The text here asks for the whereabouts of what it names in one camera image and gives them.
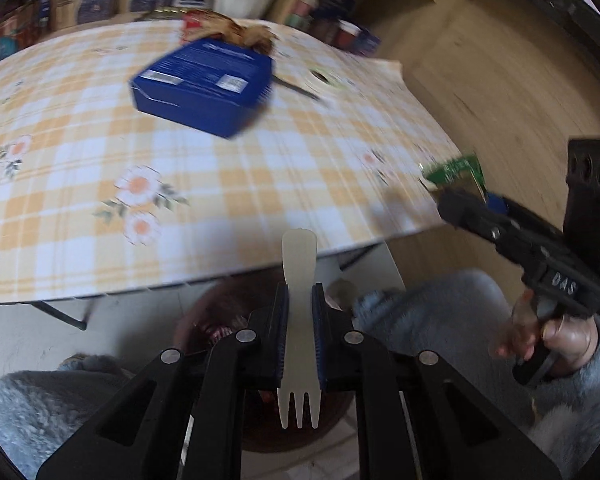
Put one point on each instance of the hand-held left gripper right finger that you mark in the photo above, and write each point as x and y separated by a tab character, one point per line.
320	330

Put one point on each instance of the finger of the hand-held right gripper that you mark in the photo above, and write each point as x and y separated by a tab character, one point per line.
472	220
500	205

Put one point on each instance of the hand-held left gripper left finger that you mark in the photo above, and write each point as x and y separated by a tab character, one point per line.
280	330

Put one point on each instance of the green packet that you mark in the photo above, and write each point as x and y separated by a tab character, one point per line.
455	170

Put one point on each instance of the white disposable fork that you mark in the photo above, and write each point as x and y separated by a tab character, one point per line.
298	270

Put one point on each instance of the brown trash bin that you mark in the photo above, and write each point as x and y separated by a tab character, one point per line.
205	310

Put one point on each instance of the person's right forearm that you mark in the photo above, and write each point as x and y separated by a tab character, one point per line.
580	400

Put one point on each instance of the person's right hand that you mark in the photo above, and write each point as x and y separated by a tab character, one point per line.
570	340

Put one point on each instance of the person's right leg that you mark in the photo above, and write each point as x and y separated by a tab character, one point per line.
430	320

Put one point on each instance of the person's leg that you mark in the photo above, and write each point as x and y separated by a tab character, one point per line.
40	410
430	320

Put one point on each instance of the yellow plaid floral tablecloth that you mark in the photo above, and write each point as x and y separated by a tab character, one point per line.
230	200

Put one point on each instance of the black cabinet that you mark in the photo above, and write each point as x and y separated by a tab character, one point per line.
580	15

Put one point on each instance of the small blue box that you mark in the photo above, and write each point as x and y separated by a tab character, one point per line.
367	41

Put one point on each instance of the black stick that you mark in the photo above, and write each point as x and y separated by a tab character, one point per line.
295	87

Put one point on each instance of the red white cup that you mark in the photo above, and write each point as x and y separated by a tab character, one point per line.
349	35

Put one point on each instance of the person's left leg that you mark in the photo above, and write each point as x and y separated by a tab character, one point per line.
40	410

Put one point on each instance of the large blue carton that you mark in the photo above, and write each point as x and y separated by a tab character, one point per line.
200	90

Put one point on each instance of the golden tray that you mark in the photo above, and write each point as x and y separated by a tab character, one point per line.
160	14

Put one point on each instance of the gold blue gift box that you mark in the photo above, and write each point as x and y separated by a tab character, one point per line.
80	2

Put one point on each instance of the striped planter basket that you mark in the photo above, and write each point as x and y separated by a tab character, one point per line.
5	40

